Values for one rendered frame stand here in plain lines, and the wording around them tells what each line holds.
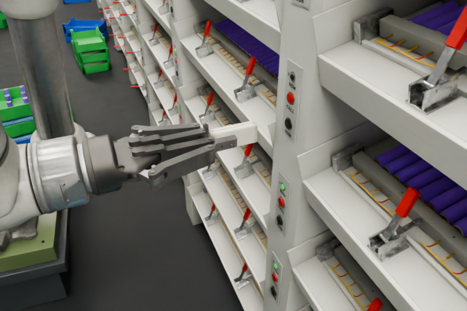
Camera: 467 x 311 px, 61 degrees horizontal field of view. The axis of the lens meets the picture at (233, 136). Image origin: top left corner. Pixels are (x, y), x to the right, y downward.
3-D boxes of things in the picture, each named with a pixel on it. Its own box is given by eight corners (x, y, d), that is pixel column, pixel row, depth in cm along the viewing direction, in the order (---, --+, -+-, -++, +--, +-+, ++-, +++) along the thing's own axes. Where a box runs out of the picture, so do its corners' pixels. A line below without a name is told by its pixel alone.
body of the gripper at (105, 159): (88, 172, 56) (153, 157, 59) (94, 211, 49) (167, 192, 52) (77, 126, 52) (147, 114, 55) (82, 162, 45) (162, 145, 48)
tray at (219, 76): (278, 166, 70) (267, 125, 64) (183, 53, 118) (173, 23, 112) (372, 120, 73) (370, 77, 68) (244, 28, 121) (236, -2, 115)
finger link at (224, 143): (200, 141, 54) (207, 153, 52) (234, 134, 56) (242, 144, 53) (201, 150, 55) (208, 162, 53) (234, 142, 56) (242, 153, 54)
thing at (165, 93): (184, 148, 146) (171, 118, 138) (150, 83, 194) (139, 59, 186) (233, 125, 150) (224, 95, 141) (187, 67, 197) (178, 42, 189)
